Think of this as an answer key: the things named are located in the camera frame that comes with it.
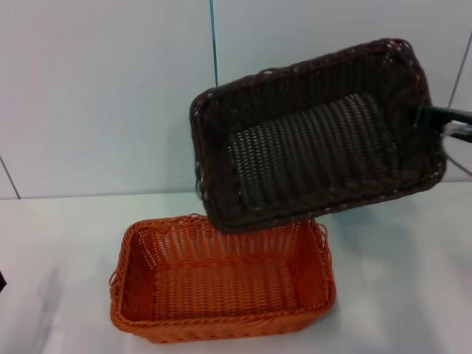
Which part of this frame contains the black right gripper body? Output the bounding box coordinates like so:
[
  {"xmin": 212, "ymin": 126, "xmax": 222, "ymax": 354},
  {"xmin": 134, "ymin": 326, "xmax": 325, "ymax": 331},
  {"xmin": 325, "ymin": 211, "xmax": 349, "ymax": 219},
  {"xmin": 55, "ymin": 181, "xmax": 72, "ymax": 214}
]
[{"xmin": 438, "ymin": 108, "xmax": 472, "ymax": 144}]

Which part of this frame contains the dark brown woven plastic basket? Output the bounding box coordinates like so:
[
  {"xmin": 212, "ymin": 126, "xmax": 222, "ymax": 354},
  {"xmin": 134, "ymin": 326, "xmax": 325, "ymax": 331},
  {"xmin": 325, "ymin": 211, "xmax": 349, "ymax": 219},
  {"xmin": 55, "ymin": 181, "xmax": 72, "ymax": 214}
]
[{"xmin": 188, "ymin": 36, "xmax": 449, "ymax": 234}]

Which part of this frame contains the orange woven plastic basket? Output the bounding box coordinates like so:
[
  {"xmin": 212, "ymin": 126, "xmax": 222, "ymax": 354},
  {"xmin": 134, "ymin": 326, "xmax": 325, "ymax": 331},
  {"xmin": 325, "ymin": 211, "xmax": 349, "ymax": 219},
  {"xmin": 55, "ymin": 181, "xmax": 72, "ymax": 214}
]
[{"xmin": 108, "ymin": 213, "xmax": 337, "ymax": 344}]

